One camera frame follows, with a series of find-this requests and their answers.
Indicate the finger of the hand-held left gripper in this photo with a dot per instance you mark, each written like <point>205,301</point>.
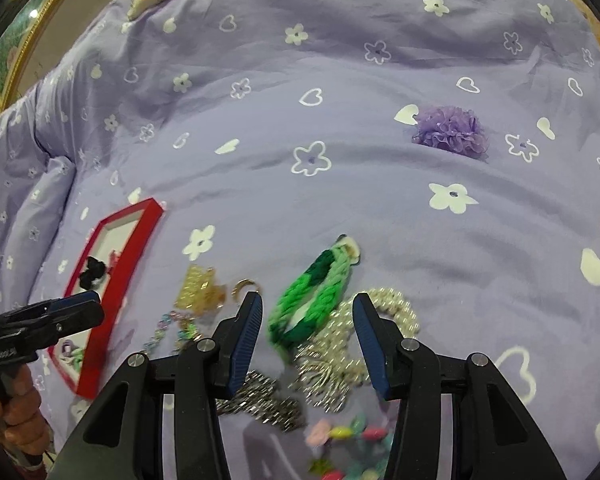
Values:
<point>77,299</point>
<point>75,317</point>

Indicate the person's left hand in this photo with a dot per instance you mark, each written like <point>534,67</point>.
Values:
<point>22,420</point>

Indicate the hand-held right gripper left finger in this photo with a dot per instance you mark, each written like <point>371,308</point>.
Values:
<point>244,345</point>

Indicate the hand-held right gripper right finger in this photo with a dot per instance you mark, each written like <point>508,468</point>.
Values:
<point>372,347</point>

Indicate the gold beaded hair clip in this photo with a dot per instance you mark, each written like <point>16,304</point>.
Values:
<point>200,290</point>

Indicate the purple floral blanket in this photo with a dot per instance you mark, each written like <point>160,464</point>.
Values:
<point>330,85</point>

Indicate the purple ruffled scrunchie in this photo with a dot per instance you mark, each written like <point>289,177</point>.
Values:
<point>450,130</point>

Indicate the red jewelry tray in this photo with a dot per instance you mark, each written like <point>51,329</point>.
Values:
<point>130,270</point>

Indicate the gold framed picture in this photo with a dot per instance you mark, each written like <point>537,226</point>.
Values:
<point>15,45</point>

